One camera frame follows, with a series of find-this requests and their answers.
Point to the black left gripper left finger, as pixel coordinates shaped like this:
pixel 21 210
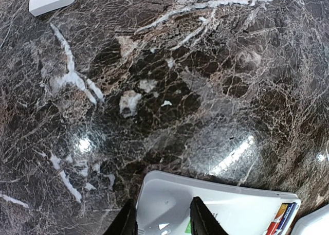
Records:
pixel 125 223

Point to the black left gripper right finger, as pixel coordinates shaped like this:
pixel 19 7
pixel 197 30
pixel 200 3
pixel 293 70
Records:
pixel 202 220

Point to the white TCL remote control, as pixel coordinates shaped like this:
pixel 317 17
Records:
pixel 163 205

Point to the white remote face down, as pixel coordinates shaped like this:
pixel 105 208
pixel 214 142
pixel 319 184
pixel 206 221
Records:
pixel 315 223

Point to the red blue battery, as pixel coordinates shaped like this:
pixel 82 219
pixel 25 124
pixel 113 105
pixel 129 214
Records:
pixel 281 219

